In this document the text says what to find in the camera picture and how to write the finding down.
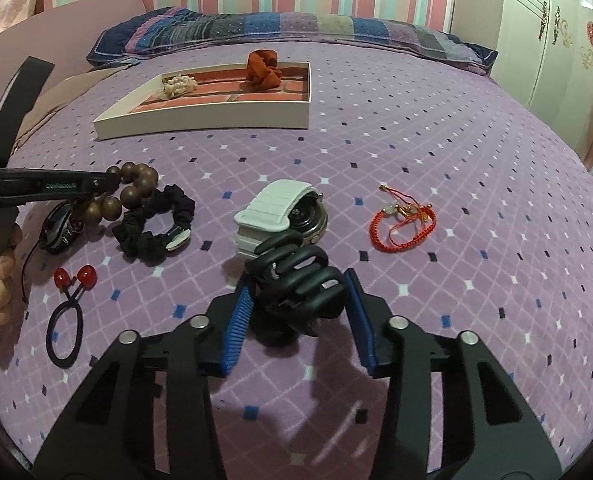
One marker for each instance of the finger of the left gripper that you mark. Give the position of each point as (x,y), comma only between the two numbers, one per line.
(19,186)

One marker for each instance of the tan beige blanket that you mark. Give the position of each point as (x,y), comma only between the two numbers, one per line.
(57,98)

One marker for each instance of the white tray brick pattern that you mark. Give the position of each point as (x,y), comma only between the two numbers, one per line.
(222,100)

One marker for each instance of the purple diamond pattern bedspread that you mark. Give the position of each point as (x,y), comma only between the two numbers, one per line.
(449,200)

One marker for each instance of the left hand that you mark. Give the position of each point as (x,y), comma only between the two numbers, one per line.
(7,265)

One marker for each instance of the patchwork blue purple pillow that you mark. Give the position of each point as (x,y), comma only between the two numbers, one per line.
(174,28)

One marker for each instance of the orange scrunchie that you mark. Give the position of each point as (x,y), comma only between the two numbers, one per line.
(262,71)

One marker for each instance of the white wardrobe with decals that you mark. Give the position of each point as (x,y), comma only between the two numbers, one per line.
(545,61)

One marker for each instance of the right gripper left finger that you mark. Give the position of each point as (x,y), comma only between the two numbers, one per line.
(144,410)

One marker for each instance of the cream white scrunchie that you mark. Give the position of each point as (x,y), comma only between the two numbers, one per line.
(173,87)

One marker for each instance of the black hair claw clip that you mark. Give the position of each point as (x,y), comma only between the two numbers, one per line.
(293,287)

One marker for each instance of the black scrunchie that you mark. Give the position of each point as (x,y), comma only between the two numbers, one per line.
(136,241)

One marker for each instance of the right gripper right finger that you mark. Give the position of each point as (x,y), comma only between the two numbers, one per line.
(452,411)

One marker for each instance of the pink headboard cushion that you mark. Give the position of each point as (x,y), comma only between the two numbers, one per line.
(62,36)

